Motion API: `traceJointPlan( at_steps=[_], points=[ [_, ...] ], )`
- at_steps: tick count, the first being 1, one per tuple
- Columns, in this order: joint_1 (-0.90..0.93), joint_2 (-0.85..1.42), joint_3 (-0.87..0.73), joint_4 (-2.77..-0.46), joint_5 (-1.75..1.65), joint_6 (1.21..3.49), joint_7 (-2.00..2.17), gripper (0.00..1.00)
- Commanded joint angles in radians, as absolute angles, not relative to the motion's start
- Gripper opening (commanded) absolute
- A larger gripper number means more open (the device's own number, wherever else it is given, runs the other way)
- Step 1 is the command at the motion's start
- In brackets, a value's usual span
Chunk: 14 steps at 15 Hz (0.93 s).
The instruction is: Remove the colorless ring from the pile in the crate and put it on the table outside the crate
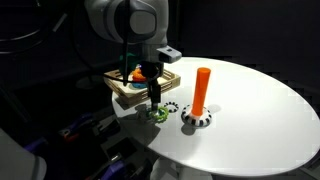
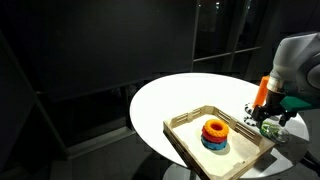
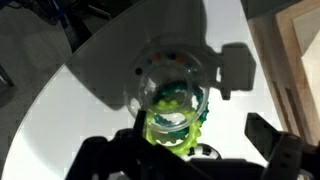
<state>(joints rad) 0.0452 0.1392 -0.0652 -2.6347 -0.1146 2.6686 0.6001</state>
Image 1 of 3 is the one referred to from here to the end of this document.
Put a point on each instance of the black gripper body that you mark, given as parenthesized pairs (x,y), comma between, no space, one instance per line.
(151,71)

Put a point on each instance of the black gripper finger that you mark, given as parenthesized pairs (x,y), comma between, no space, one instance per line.
(157,95)
(150,93)

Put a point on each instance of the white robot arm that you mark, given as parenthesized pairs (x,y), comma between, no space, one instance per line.
(126,20)

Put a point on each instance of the slatted wooden crate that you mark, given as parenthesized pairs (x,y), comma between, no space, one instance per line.
(166,81)

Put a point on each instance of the orange peg with striped base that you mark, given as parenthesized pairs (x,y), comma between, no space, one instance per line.
(201,93)

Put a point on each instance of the purple clamp with orange tip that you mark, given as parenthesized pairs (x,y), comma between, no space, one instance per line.
(76,128)

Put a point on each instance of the grey rounded object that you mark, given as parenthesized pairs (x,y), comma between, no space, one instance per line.
(16,161)

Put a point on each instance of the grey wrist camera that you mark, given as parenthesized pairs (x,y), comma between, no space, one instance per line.
(169,54)

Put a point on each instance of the white table pedestal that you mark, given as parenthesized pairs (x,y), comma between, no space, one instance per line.
(180,171)

